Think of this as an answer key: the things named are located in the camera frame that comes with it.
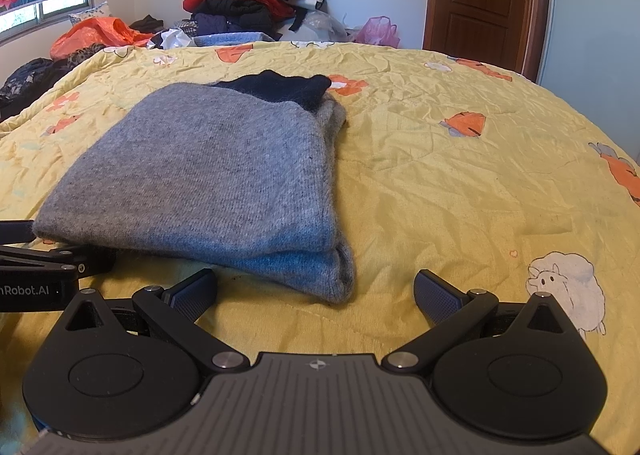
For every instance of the white crumpled wrapper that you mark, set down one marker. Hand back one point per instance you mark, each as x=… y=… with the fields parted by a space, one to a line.
x=172 y=39

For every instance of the brown wooden door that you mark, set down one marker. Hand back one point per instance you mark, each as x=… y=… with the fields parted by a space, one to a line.
x=544 y=10
x=480 y=0

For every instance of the yellow carrot print bedspread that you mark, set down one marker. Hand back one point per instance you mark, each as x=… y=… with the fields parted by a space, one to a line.
x=475 y=195

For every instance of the clear plastic bag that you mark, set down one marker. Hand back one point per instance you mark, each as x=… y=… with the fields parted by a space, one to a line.
x=325 y=27

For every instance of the dark patterned cloth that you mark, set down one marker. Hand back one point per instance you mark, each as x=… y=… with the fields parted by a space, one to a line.
x=27 y=85

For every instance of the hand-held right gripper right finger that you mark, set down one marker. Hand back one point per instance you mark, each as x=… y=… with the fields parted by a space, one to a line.
x=438 y=298

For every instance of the leopard print cloth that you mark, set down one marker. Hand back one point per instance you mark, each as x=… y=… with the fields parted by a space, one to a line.
x=82 y=57

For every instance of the white patterned pillow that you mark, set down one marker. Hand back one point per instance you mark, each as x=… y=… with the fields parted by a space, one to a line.
x=92 y=14

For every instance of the pink plastic bag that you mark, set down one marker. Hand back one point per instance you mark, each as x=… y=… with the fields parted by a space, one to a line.
x=377 y=32

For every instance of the grey sweater with navy sleeves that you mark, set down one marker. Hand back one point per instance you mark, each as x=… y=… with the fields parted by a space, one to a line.
x=200 y=175

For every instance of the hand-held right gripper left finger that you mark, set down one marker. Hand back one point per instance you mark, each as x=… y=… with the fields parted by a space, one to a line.
x=192 y=294

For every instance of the dark olive cloth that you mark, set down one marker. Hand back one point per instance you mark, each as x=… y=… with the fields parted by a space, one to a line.
x=147 y=25

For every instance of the light blue knitted cloth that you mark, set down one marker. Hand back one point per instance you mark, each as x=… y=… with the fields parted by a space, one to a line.
x=230 y=39

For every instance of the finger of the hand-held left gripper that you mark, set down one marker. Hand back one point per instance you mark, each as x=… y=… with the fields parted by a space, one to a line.
x=75 y=261
x=15 y=232

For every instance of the orange plastic bag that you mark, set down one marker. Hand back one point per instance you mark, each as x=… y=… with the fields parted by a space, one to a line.
x=95 y=35

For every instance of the window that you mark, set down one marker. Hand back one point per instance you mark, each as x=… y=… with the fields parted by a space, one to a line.
x=60 y=9

